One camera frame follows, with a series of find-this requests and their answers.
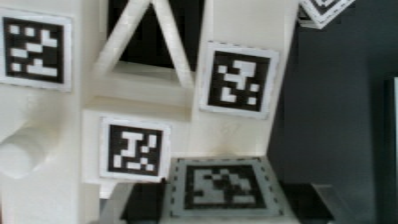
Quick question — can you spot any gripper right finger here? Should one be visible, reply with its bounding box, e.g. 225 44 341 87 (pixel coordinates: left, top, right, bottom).
282 183 355 224

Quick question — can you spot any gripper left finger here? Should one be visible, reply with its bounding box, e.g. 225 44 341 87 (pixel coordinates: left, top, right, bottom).
97 182 165 224

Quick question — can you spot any white tagged cube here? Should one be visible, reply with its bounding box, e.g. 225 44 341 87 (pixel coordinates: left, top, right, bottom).
159 157 300 224
296 0 355 29

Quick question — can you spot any white chair back frame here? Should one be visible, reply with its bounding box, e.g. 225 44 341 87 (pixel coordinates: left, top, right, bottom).
0 0 298 224

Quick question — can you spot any white U-shaped obstacle fence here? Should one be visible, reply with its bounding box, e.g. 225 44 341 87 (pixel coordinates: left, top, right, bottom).
390 77 398 224

